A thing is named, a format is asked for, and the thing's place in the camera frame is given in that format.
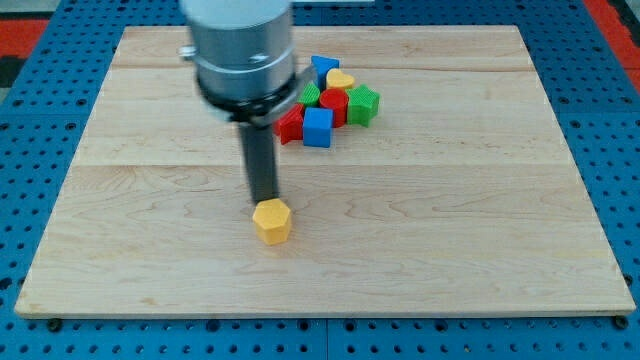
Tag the red star block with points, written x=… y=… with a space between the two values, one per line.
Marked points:
x=289 y=127

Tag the wooden board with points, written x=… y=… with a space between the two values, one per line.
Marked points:
x=461 y=199

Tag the blue triangle block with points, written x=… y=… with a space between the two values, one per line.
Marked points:
x=322 y=66

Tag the yellow hexagon block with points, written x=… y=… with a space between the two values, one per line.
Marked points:
x=273 y=221

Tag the green half-round block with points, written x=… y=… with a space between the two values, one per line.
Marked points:
x=310 y=95

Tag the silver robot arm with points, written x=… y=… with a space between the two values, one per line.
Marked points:
x=245 y=65

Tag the blue cube block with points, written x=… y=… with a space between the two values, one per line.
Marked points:
x=317 y=127

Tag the red cylinder block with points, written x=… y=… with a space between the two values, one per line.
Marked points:
x=336 y=100

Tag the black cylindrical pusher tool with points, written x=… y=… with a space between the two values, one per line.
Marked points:
x=257 y=145

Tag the yellow heart block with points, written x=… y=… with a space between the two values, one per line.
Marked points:
x=337 y=79

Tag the green star block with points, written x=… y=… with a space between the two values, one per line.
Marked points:
x=363 y=105

